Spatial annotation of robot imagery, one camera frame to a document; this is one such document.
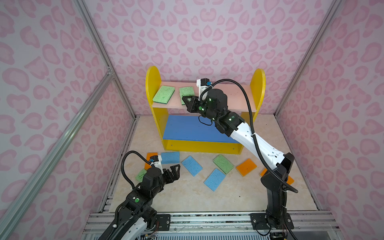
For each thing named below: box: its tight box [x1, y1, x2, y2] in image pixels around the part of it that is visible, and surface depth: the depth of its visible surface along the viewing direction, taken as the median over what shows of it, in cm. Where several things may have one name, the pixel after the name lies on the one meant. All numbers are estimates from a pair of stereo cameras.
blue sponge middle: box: [181, 155, 203, 177], surface depth 95 cm
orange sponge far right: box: [286, 175, 295, 185], surface depth 87 cm
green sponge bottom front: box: [179, 86, 195, 105], surface depth 75 cm
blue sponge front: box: [203, 168, 227, 192], surface depth 88 cm
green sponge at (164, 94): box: [152, 85, 176, 104], surface depth 73 cm
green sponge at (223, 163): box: [212, 154, 234, 175], surface depth 94 cm
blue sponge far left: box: [161, 151, 181, 165], surface depth 97 cm
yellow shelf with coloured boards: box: [145, 66, 266, 154], surface depth 72 cm
